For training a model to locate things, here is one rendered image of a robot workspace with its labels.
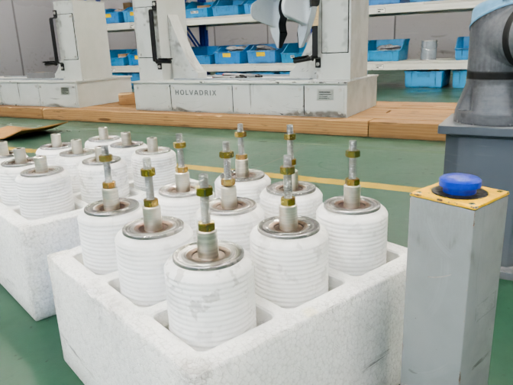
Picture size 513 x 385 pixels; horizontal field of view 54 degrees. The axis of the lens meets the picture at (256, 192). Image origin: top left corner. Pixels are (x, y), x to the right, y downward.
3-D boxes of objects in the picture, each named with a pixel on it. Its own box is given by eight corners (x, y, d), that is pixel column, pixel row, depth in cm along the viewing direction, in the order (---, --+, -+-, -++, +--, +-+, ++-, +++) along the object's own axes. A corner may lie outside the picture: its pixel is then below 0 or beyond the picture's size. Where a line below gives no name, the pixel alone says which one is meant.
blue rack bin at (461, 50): (459, 58, 515) (461, 37, 509) (501, 57, 497) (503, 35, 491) (452, 60, 473) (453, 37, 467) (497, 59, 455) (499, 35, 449)
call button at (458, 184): (450, 189, 54) (452, 169, 53) (488, 195, 51) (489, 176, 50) (430, 196, 51) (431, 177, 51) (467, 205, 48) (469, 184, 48)
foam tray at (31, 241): (127, 219, 143) (120, 157, 138) (210, 257, 115) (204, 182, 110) (-22, 260, 118) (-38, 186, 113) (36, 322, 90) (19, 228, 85)
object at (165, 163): (167, 220, 120) (160, 145, 115) (190, 229, 113) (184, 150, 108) (130, 230, 114) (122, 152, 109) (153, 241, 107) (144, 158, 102)
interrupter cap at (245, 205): (223, 221, 64) (223, 217, 64) (191, 208, 70) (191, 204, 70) (268, 208, 69) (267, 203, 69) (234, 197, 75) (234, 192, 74)
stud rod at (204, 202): (214, 242, 53) (209, 173, 51) (210, 245, 52) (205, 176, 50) (205, 241, 54) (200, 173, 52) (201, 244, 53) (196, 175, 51)
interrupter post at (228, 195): (227, 212, 68) (226, 189, 67) (217, 208, 70) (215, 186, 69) (241, 208, 69) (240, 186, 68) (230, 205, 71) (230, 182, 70)
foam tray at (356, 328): (253, 281, 103) (250, 197, 98) (423, 367, 74) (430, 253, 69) (63, 360, 79) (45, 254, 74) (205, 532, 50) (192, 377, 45)
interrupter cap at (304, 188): (306, 200, 72) (306, 195, 72) (258, 195, 75) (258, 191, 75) (322, 186, 78) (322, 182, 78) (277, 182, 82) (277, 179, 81)
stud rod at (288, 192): (290, 215, 61) (289, 153, 59) (294, 217, 60) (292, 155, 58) (282, 216, 61) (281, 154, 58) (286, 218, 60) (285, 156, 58)
